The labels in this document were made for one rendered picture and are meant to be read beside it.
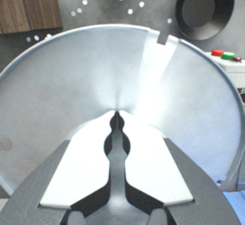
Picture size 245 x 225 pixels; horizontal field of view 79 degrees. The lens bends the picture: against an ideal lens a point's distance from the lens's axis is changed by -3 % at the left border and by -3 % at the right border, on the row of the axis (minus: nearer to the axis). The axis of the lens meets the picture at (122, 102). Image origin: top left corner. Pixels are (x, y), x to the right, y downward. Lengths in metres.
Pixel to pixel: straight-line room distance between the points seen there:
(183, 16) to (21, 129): 0.91
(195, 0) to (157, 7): 0.20
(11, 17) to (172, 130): 0.60
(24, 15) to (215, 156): 0.62
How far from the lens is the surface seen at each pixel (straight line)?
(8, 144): 0.21
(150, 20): 0.92
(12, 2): 0.65
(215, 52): 0.43
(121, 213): 0.27
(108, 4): 0.91
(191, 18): 0.99
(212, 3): 1.04
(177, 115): 0.16
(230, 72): 0.36
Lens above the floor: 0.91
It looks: 63 degrees down
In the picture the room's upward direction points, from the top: 176 degrees clockwise
